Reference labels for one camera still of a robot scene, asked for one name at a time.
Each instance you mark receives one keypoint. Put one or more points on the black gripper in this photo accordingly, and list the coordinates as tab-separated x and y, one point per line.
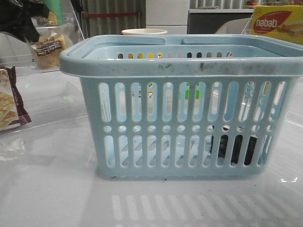
16	18

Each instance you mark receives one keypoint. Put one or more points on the packaged bread slices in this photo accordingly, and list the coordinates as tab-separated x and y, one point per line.
49	46

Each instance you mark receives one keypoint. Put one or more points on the light blue plastic basket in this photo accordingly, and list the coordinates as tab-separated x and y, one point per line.
152	100

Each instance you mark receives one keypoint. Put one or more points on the green chip canister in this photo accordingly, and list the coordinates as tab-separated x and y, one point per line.
56	7

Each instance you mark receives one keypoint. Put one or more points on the left clear acrylic shelf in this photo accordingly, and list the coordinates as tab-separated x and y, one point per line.
39	88

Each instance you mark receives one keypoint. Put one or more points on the maroon biscuit packet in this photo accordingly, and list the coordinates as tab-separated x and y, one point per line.
12	111

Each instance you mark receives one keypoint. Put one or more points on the yellow popcorn paper cup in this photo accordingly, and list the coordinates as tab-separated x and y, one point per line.
144	31

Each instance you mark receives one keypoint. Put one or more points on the white cabinet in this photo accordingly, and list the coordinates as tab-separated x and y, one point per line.
169	15

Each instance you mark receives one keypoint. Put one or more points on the grey chair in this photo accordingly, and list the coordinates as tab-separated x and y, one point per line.
233	27

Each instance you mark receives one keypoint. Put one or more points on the yellow nabati wafer box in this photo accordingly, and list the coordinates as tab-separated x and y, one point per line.
287	13

